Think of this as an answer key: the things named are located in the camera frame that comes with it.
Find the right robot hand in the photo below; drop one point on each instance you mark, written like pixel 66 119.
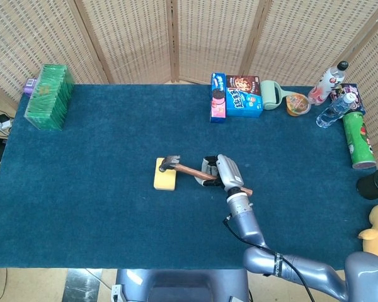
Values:
pixel 228 173

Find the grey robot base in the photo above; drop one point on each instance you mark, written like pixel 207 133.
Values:
pixel 181 284

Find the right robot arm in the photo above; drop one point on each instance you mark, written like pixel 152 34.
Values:
pixel 289 258

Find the yellow sponge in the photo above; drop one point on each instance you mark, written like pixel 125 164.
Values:
pixel 165 177

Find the blue cookie box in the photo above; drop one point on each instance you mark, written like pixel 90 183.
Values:
pixel 243 102

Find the blue pink Oreo box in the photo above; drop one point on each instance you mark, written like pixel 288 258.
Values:
pixel 217 99

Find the pale green lint roller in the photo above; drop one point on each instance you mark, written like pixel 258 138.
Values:
pixel 271 95

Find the brown pizza print box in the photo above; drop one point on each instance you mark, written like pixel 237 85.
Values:
pixel 243 82

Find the orange jelly cup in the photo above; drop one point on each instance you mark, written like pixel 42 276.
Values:
pixel 298 104

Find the blue table cloth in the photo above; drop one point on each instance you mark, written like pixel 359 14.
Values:
pixel 113 204

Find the clear water bottle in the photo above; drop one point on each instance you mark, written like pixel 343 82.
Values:
pixel 334 110

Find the white pink drink bottle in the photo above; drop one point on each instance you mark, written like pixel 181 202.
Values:
pixel 326 83

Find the green chips can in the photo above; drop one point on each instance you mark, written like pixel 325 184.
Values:
pixel 359 141

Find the woven folding screen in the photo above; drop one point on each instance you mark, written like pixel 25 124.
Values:
pixel 189 37

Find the black mesh pen cup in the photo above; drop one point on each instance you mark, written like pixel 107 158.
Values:
pixel 373 185

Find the dark purple snack box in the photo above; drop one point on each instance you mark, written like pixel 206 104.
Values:
pixel 354 94

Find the green packets clear box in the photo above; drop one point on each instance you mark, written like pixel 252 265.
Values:
pixel 48 97

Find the small purple box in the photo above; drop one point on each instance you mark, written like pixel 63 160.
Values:
pixel 30 87

